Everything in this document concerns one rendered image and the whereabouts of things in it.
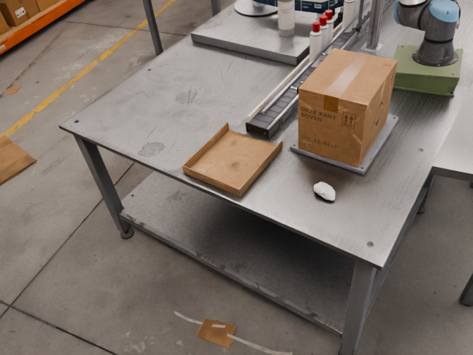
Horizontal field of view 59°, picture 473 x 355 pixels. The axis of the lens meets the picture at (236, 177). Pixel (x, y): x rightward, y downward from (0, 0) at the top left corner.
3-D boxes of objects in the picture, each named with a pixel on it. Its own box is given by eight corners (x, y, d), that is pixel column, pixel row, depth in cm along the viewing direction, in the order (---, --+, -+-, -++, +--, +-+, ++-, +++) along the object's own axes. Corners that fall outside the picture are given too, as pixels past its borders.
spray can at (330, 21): (324, 49, 206) (326, 8, 192) (333, 51, 204) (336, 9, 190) (319, 53, 203) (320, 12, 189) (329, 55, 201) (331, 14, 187)
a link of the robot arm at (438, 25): (443, 43, 173) (450, 10, 165) (414, 35, 182) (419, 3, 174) (460, 34, 178) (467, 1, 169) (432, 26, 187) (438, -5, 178)
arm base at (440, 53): (421, 47, 194) (425, 26, 188) (457, 51, 187) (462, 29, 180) (412, 61, 185) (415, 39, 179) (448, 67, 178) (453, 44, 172)
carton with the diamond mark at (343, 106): (329, 106, 177) (333, 47, 158) (386, 121, 167) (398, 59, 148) (297, 148, 160) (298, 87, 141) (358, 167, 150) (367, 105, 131)
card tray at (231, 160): (228, 129, 176) (226, 121, 174) (282, 148, 164) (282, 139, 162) (184, 172, 160) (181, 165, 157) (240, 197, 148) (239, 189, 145)
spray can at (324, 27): (318, 55, 203) (320, 13, 189) (329, 57, 200) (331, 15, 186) (313, 60, 200) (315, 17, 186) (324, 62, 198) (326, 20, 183)
